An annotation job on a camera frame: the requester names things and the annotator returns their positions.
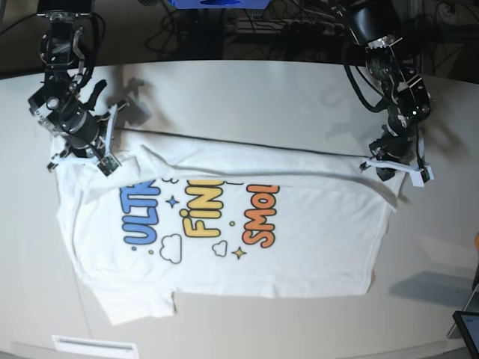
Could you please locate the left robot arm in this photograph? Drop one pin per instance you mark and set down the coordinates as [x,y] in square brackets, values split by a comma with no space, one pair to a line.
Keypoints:
[375,26]

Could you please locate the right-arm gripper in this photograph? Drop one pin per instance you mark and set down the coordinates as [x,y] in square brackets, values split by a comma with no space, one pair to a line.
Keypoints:
[48,113]

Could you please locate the white printed T-shirt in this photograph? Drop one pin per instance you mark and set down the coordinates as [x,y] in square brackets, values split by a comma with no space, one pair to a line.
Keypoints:
[225,221]

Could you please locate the black tablet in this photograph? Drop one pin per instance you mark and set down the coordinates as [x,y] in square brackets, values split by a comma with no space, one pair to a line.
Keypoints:
[467,323]

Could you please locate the blue camera stand base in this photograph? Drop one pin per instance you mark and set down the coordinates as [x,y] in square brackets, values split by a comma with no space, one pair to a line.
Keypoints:
[219,4]

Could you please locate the white paper label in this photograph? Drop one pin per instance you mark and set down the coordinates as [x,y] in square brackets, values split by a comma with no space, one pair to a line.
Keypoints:
[95,348]

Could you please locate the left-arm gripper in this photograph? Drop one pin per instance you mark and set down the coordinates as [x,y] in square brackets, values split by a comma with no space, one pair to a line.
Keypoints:
[396,150]

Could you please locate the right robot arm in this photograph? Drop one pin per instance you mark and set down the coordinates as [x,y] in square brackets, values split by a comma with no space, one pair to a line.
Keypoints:
[69,52]

